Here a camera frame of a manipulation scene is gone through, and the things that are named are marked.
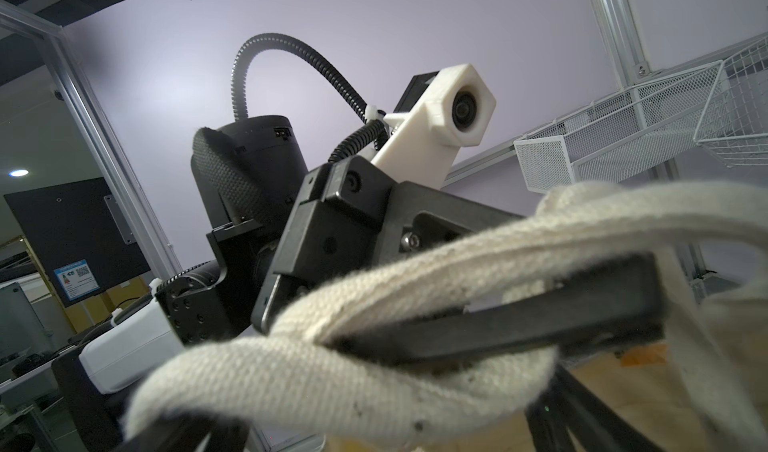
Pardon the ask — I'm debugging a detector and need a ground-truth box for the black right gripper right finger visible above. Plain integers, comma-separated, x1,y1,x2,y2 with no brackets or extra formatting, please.
525,365,662,452

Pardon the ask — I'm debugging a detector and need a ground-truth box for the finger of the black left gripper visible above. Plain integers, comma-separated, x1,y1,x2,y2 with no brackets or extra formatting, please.
330,254,665,369

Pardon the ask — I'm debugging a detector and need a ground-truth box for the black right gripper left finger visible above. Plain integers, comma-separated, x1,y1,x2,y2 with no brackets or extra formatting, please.
114,415,249,452

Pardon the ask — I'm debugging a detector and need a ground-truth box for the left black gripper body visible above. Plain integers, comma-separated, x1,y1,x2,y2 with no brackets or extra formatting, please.
251,156,516,334

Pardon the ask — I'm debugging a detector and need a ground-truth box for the cream floral tote bag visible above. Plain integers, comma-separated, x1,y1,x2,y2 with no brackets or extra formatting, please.
124,181,767,451

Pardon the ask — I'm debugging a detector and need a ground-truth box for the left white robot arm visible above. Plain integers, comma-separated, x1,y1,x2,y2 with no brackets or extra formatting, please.
52,116,663,451

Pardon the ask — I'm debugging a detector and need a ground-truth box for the small white mesh basket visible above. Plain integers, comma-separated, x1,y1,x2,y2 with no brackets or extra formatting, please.
514,62,721,193

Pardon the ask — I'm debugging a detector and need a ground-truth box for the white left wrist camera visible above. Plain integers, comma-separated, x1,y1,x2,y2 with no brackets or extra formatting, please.
372,64,497,189

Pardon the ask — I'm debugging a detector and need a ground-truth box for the long white wire basket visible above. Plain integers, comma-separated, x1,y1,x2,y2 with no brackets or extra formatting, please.
694,36,767,167

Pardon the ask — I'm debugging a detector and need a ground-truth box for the black wall monitor panel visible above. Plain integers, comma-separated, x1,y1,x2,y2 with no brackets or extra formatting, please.
4,177,151,307

